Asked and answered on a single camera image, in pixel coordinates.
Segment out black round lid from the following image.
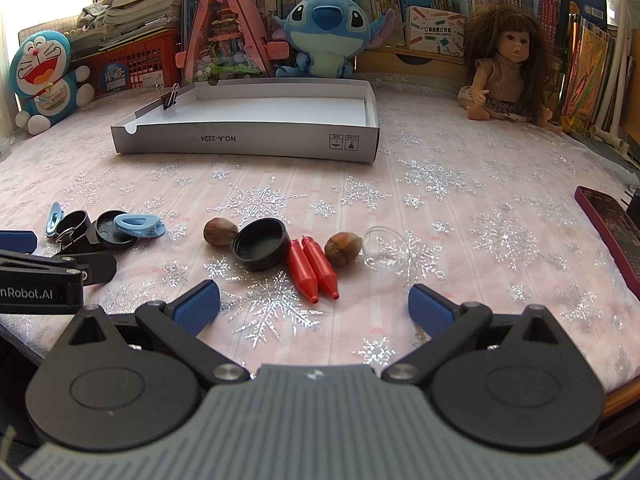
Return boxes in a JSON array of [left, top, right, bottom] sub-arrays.
[[96, 210, 137, 252]]

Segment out blue bear hair clip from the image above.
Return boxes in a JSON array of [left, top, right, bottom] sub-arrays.
[[44, 202, 64, 237]]

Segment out black binder clip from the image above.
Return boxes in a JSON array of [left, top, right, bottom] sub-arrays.
[[54, 210, 91, 254], [155, 84, 180, 110]]

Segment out clear plastic dome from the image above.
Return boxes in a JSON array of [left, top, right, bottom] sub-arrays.
[[361, 226, 410, 273]]

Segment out brown walnut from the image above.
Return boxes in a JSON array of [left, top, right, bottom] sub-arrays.
[[203, 217, 239, 247], [324, 232, 362, 266]]

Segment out black round cap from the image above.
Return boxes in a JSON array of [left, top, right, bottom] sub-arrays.
[[231, 218, 291, 272]]

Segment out red crayon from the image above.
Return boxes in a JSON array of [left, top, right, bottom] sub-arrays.
[[302, 236, 340, 300], [286, 240, 319, 304]]

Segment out pink snowflake tablecloth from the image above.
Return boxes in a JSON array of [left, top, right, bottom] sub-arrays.
[[1, 76, 639, 390]]

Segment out Doraemon plush toy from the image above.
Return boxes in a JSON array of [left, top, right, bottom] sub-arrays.
[[10, 30, 94, 136]]

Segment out black binder clip on tray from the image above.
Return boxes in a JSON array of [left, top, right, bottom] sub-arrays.
[[155, 84, 180, 110]]

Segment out dark red phone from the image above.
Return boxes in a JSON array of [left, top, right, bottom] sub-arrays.
[[574, 186, 639, 296]]

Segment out red plastic crate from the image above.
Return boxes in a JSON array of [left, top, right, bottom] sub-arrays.
[[70, 29, 181, 96]]

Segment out white cardboard tray box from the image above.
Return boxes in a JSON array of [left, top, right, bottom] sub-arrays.
[[111, 78, 380, 164]]

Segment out white pipe rack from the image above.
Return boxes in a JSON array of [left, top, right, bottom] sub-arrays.
[[589, 0, 631, 160]]

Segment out pink triangular miniature house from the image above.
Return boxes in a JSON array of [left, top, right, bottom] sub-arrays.
[[176, 0, 290, 84]]

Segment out stack of books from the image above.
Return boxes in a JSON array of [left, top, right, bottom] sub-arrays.
[[65, 0, 182, 58]]

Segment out wooden drawer box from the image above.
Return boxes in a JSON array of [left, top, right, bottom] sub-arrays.
[[355, 46, 466, 84]]

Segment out brown haired baby doll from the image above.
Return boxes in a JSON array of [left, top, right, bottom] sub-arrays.
[[458, 3, 562, 133]]

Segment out white pencil print box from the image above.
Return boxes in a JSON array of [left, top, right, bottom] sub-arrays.
[[405, 6, 465, 58]]

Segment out Stitch blue plush toy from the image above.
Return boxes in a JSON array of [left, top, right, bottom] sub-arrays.
[[271, 0, 396, 78]]

